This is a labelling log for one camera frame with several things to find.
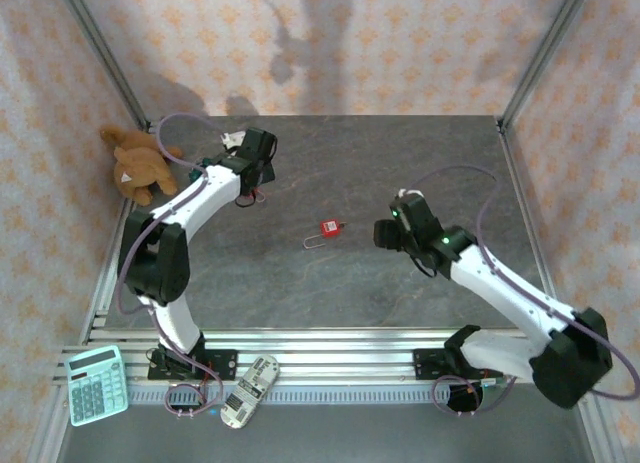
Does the brown teddy bear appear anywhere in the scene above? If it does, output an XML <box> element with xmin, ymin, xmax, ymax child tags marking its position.
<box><xmin>98</xmin><ymin>124</ymin><xmax>184</xmax><ymax>208</ymax></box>

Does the white labelled oblong case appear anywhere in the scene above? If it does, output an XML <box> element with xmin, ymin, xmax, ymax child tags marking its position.
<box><xmin>219</xmin><ymin>354</ymin><xmax>281</xmax><ymax>429</ymax></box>

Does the mint green calculator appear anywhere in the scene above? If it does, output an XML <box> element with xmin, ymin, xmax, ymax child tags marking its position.
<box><xmin>63</xmin><ymin>344</ymin><xmax>130</xmax><ymax>428</ymax></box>

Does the right wrist black wire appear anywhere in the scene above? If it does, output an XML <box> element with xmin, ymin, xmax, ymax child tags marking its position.
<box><xmin>407</xmin><ymin>250</ymin><xmax>437</xmax><ymax>279</ymax></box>

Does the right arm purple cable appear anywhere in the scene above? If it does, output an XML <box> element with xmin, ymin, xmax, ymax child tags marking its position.
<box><xmin>403</xmin><ymin>164</ymin><xmax>640</xmax><ymax>417</ymax></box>

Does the aluminium base rail beam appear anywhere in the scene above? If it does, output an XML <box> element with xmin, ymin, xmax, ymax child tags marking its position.
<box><xmin>52</xmin><ymin>327</ymin><xmax>600</xmax><ymax>388</ymax></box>

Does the grey slotted cable duct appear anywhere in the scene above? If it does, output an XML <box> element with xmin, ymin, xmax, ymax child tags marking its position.
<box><xmin>127</xmin><ymin>385</ymin><xmax>437</xmax><ymax>407</ymax></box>

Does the aluminium frame post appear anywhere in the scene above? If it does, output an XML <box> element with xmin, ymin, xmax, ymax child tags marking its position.
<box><xmin>497</xmin><ymin>0</ymin><xmax>596</xmax><ymax>134</ymax></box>
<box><xmin>574</xmin><ymin>400</ymin><xmax>624</xmax><ymax>463</ymax></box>
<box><xmin>55</xmin><ymin>0</ymin><xmax>160</xmax><ymax>134</ymax></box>
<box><xmin>27</xmin><ymin>382</ymin><xmax>74</xmax><ymax>463</ymax></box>

